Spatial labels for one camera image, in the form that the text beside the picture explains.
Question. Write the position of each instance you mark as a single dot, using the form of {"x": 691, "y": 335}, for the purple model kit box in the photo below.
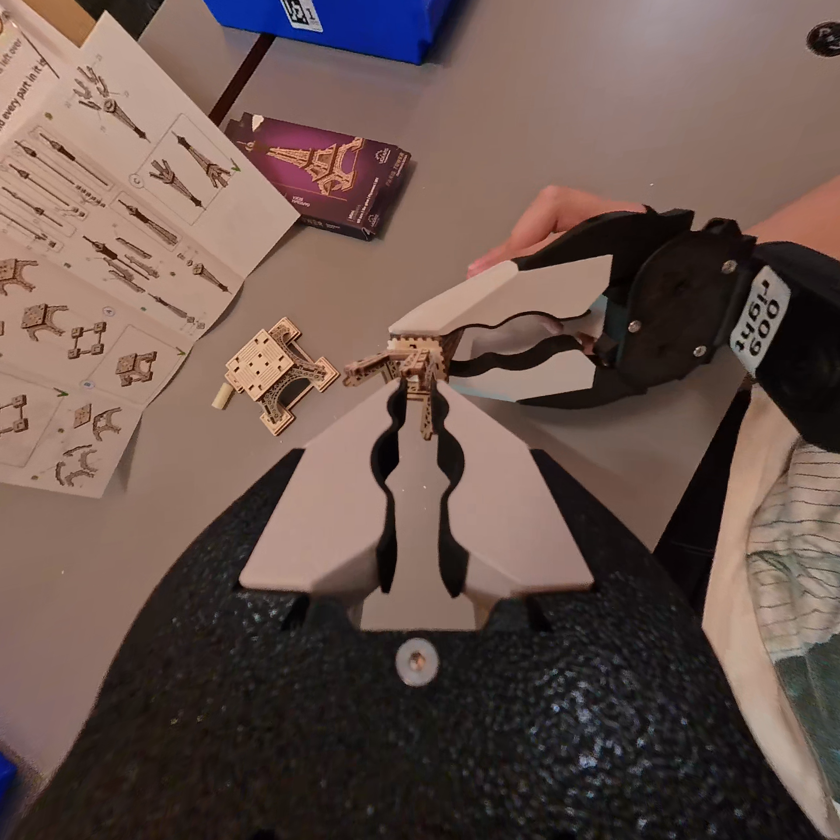
{"x": 315, "y": 170}

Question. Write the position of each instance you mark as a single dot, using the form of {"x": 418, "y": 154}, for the grey desk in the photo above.
{"x": 525, "y": 131}

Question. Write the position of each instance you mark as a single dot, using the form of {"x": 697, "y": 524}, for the wooden tower model base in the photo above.
{"x": 262, "y": 367}

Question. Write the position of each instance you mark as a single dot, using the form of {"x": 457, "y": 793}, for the person's right forearm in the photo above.
{"x": 800, "y": 210}

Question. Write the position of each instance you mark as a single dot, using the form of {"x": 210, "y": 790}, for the blue plastic storage bin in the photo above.
{"x": 367, "y": 26}
{"x": 5, "y": 784}

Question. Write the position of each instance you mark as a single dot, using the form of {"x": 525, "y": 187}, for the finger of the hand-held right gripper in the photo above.
{"x": 544, "y": 377}
{"x": 525, "y": 289}

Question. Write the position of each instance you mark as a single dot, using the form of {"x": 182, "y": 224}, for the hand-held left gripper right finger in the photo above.
{"x": 518, "y": 518}

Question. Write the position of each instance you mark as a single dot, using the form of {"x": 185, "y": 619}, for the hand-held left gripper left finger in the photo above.
{"x": 315, "y": 518}

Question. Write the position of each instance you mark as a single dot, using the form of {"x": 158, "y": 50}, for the wooden tower model section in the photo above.
{"x": 420, "y": 358}

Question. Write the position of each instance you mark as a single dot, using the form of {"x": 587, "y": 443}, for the white folded assembly instruction sheet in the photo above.
{"x": 131, "y": 262}

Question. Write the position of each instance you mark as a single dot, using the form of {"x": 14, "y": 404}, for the person's right hand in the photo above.
{"x": 558, "y": 213}

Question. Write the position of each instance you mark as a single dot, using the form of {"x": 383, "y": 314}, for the colour printed instruction poster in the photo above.
{"x": 26, "y": 59}

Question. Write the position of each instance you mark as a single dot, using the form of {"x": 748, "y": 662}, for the small cream peg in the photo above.
{"x": 223, "y": 397}

